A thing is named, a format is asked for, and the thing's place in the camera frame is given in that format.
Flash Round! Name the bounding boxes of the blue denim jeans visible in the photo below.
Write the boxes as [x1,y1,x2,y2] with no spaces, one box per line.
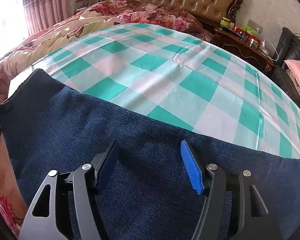
[0,69,300,239]

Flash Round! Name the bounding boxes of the red floral quilt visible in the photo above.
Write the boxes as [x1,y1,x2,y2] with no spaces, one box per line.
[0,0,215,238]

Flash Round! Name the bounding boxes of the dark wooden nightstand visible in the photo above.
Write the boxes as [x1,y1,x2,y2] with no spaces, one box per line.
[214,28,275,75]

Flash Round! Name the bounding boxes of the teal white checkered sheet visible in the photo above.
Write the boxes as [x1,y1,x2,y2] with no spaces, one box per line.
[33,23,300,159]

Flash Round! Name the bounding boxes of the black leather armchair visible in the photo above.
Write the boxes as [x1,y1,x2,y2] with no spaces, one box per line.
[267,26,300,111]

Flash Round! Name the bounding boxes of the round silver tin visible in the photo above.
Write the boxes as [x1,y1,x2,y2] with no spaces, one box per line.
[248,37,260,49]

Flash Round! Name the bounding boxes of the red box on nightstand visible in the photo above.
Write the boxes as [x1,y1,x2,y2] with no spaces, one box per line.
[234,26,258,43]

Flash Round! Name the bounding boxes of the green plastic bag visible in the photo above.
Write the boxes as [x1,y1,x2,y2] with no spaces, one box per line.
[241,25,253,35]

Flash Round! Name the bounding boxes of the yellow lidded jar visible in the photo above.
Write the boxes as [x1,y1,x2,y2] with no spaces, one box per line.
[220,17,231,28]

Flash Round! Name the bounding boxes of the pink curtain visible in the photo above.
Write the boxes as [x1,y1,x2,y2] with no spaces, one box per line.
[23,0,76,35]

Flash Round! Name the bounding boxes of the white power strip with cable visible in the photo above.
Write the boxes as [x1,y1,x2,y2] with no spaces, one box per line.
[258,38,279,62]

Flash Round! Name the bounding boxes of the wall power socket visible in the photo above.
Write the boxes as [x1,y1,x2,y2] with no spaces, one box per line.
[247,19,263,34]

